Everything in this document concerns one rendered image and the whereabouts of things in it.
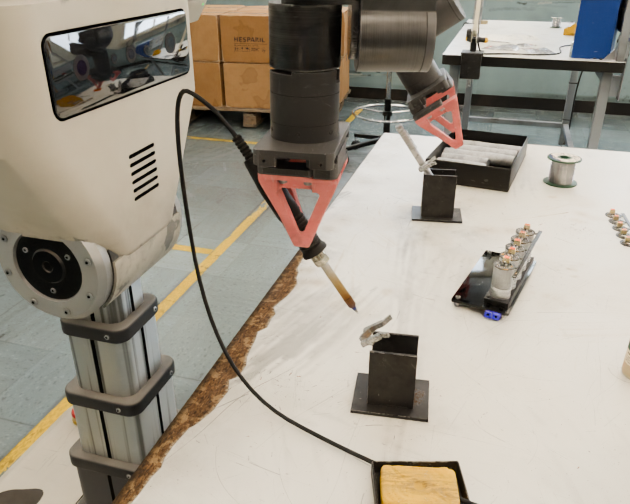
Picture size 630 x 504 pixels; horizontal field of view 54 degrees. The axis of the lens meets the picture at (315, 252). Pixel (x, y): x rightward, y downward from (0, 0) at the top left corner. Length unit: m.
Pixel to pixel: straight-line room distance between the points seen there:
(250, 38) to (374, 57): 3.88
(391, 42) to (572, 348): 0.43
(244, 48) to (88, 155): 3.69
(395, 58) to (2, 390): 1.73
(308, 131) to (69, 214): 0.34
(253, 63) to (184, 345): 2.70
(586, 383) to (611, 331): 0.12
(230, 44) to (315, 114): 3.92
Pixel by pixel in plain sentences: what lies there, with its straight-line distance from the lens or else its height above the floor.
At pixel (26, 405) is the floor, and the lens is 1.97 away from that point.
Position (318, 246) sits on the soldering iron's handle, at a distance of 0.56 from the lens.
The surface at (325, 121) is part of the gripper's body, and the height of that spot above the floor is 1.03.
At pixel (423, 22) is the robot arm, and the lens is 0.50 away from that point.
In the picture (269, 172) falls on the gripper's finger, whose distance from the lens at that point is 0.51.
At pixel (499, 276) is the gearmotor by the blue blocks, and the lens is 0.78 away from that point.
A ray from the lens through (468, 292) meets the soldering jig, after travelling 0.82.
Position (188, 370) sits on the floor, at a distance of 1.96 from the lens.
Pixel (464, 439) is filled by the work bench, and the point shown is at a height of 0.75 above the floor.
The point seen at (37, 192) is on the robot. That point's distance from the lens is 0.72.
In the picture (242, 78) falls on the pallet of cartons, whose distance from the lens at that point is 4.42.
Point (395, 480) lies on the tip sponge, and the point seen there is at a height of 0.76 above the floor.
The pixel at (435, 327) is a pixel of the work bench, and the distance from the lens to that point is 0.76.
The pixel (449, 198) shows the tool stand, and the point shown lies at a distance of 1.04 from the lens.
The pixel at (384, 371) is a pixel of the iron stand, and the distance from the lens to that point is 0.60.
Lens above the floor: 1.16
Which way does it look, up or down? 26 degrees down
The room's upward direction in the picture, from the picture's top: straight up
